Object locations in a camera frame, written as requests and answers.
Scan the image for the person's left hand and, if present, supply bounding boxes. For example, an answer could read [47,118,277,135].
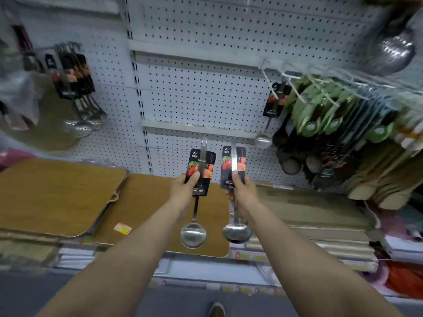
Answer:
[168,170,201,215]

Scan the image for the person's right hand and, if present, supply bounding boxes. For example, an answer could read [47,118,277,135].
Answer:
[226,170,259,219]

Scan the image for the dark wooden spoons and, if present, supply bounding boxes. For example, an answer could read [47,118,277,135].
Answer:
[272,75,357,176]

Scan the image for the wooden spatulas bunch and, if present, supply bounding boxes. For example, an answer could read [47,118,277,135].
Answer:
[376,92,423,211]
[343,135,402,202]

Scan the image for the steel spatulas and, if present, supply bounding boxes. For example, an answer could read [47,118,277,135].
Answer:
[312,90,397,190]

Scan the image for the green-card spatulas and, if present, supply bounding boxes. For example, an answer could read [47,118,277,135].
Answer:
[366,110,399,144]

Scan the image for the person's left forearm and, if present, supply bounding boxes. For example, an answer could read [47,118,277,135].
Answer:
[35,198,189,317]

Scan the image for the person's right forearm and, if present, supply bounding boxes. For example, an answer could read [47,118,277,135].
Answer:
[240,201,404,317]

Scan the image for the person's shoe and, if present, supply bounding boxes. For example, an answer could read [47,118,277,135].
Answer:
[208,302,226,317]

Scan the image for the flat cardboard box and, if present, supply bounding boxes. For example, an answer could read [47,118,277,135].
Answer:
[253,184,375,229]

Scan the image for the red yellow sticker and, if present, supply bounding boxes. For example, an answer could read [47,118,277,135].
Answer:
[113,222,133,236]

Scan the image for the bunch of hanging steel ladles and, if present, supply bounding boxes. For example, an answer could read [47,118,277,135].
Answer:
[44,42,108,139]

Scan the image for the round wooden board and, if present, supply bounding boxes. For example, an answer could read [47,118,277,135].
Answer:
[0,71,81,152]

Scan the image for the pink plastic basin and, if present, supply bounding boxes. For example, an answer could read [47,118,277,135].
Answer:
[366,200,412,240]

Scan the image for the red packet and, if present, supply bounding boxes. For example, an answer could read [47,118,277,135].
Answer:
[0,147,34,171]

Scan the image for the clear plastic bag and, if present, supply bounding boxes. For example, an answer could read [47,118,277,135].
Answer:
[0,39,41,131]

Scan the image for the large steel skimmer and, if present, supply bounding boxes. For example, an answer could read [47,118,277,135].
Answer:
[366,15,418,77]

